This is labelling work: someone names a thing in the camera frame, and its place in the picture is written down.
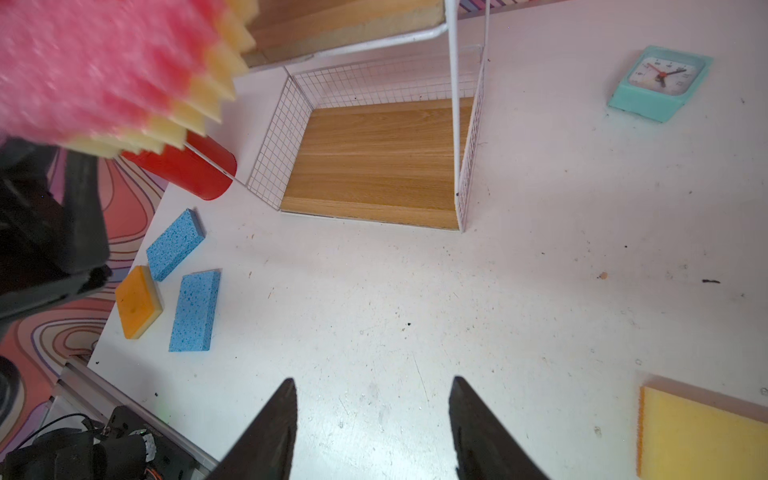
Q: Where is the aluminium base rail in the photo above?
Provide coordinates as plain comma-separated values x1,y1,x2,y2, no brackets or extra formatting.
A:
44,356,218,479

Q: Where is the orange yellow rectangular sponge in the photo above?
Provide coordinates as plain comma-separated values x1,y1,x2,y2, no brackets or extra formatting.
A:
115,265,163,340

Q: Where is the blue rectangular sponge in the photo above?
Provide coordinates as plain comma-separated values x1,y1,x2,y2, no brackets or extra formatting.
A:
169,269,221,352
147,209,205,282

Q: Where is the red cylindrical cup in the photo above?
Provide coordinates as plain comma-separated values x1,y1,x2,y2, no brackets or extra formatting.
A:
122,131,238,201

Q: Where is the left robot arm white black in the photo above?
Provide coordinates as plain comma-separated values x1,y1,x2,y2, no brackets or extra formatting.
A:
1,138,200,479

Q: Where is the yellow pink smiley sponge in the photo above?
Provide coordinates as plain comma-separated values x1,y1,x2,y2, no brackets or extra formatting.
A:
1,1,259,158

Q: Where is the mint square alarm clock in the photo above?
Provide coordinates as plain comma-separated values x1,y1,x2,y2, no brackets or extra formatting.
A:
608,45,714,123

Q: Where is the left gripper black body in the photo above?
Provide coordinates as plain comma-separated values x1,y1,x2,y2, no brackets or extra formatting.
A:
1,137,112,333

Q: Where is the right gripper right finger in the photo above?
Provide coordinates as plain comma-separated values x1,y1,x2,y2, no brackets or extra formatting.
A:
449,376,548,479

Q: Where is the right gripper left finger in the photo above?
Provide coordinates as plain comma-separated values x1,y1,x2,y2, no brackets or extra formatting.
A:
207,378,298,480

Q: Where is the white wire wooden shelf rack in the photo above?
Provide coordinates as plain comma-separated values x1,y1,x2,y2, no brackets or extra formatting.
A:
246,1,488,231

